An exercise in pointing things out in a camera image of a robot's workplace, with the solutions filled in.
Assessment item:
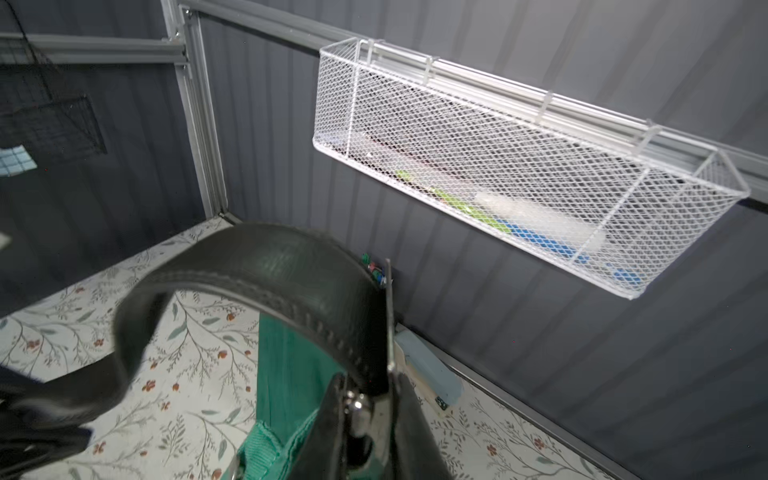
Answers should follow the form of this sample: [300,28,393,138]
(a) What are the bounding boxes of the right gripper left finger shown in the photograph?
[288,373,346,480]

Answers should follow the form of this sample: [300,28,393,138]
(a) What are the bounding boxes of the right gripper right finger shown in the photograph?
[385,259,452,479]

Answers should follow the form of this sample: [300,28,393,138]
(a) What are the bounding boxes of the green trousers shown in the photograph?
[221,311,385,480]

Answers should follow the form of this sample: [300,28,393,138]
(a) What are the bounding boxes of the folded light blue cloth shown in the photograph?
[394,328,463,411]

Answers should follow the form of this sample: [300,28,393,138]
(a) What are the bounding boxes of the white tube in basket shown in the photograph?
[474,192,607,255]

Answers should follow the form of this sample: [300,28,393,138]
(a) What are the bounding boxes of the white wire mesh basket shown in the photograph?
[313,37,750,299]

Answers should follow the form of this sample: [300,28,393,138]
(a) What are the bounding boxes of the black wire wall basket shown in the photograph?
[1,1,107,177]

